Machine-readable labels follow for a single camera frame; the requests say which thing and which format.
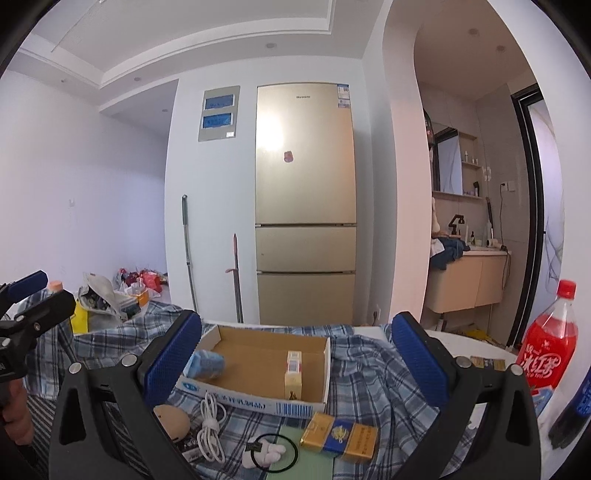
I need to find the tan round face plush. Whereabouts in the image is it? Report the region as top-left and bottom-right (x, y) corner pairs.
(153, 404), (190, 443)

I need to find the small white plush toy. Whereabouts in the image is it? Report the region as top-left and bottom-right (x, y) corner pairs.
(242, 438), (287, 469)

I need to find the person's left hand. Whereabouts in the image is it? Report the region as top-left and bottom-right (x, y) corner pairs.
(2, 379), (34, 445)

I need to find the orange cup lid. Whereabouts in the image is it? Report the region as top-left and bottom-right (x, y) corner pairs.
(47, 280), (63, 293)

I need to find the yellow bag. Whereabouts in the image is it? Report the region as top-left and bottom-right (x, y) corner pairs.
(70, 301), (89, 335)

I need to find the blue tissue pack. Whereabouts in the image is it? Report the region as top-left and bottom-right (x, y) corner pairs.
(183, 350), (225, 381)

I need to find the small gold box on table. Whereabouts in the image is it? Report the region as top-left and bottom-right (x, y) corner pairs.
(470, 356), (506, 372)

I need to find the grey striped cloth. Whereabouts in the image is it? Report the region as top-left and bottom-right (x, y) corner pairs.
(22, 395), (150, 479)

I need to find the black white small box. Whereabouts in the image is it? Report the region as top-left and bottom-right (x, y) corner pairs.
(179, 438), (204, 463)

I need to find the red items pile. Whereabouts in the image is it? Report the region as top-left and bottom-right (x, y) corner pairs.
(113, 268), (168, 294)

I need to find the gold blue cigarette pack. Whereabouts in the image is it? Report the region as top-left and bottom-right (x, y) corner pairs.
(300, 412), (379, 463)

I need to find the beige bathroom vanity cabinet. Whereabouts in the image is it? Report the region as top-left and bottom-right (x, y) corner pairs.
(425, 250), (511, 314)

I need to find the blue snack packet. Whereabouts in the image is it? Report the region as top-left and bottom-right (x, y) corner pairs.
(531, 386), (554, 417)

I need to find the red soda bottle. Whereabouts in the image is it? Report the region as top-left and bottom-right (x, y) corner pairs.
(517, 280), (579, 391)

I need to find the white cardboard tray box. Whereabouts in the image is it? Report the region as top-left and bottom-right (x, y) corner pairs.
(176, 325), (332, 419)

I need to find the dark blue clothing pile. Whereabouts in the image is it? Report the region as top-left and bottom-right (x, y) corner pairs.
(429, 237), (471, 271)

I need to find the pale yellow small carton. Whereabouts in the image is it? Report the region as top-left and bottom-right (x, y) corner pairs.
(283, 351), (303, 401)

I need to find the black hair band loop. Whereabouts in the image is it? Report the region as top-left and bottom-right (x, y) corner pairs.
(256, 433), (298, 473)

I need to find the dark cola bottle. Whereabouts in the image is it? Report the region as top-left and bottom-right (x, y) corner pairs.
(548, 369), (591, 449)

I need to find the green notepad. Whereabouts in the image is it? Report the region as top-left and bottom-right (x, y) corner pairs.
(266, 425), (334, 480)

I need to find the bathroom mirror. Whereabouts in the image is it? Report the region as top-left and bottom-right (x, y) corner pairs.
(432, 123), (463, 195)

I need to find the gold three-door refrigerator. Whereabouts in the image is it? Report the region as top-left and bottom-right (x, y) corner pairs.
(256, 83), (356, 326)

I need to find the white coiled cable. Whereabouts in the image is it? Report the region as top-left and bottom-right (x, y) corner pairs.
(196, 391), (228, 464)

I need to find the grey green mop handle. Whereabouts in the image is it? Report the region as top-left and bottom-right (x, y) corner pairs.
(181, 194), (198, 312)

